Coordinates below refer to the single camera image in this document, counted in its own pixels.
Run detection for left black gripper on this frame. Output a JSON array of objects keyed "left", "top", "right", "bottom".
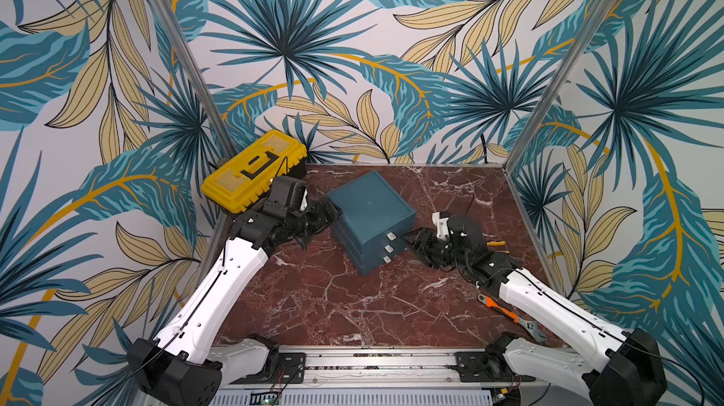
[{"left": 287, "top": 195, "right": 344, "bottom": 248}]

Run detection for teal drawer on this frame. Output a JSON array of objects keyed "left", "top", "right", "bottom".
[
  {"left": 332, "top": 220, "right": 414, "bottom": 255},
  {"left": 345, "top": 245, "right": 403, "bottom": 276},
  {"left": 339, "top": 235, "right": 406, "bottom": 266}
]

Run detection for teal top drawer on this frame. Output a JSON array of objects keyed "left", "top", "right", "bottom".
[{"left": 332, "top": 220, "right": 414, "bottom": 255}]

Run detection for teal three-drawer cabinet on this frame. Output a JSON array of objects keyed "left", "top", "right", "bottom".
[{"left": 326, "top": 170, "right": 418, "bottom": 277}]

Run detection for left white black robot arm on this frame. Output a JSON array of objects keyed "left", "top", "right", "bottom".
[{"left": 127, "top": 198, "right": 342, "bottom": 405}]

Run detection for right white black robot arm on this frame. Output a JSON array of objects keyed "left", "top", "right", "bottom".
[{"left": 403, "top": 225, "right": 667, "bottom": 405}]

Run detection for teal bottom drawer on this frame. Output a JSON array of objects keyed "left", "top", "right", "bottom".
[{"left": 345, "top": 245, "right": 403, "bottom": 276}]

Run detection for yellow black toolbox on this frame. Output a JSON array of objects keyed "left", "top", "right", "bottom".
[{"left": 201, "top": 130, "right": 307, "bottom": 215}]

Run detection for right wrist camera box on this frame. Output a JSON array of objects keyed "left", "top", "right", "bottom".
[{"left": 432, "top": 211, "right": 452, "bottom": 241}]

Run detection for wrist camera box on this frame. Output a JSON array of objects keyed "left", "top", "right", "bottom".
[
  {"left": 432, "top": 211, "right": 452, "bottom": 241},
  {"left": 263, "top": 176, "right": 307, "bottom": 219}
]

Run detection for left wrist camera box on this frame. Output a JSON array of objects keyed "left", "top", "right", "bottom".
[{"left": 263, "top": 176, "right": 307, "bottom": 219}]

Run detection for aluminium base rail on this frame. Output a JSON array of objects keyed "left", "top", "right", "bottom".
[{"left": 132, "top": 346, "right": 623, "bottom": 406}]

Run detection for left aluminium corner post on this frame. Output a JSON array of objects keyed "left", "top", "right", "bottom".
[{"left": 149, "top": 0, "right": 237, "bottom": 159}]

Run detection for aluminium corner post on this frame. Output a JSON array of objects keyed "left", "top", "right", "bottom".
[
  {"left": 503, "top": 0, "right": 616, "bottom": 176},
  {"left": 149, "top": 0, "right": 237, "bottom": 159}
]

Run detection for right aluminium corner post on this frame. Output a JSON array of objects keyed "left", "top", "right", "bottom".
[{"left": 503, "top": 0, "right": 616, "bottom": 176}]

